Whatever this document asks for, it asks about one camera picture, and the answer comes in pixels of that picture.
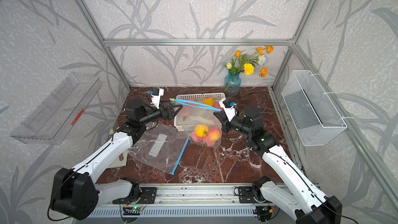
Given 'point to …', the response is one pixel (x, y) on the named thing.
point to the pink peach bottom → (207, 140)
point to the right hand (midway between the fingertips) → (215, 112)
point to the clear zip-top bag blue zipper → (217, 125)
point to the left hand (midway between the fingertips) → (178, 106)
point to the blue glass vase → (232, 84)
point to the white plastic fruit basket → (190, 116)
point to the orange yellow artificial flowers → (246, 62)
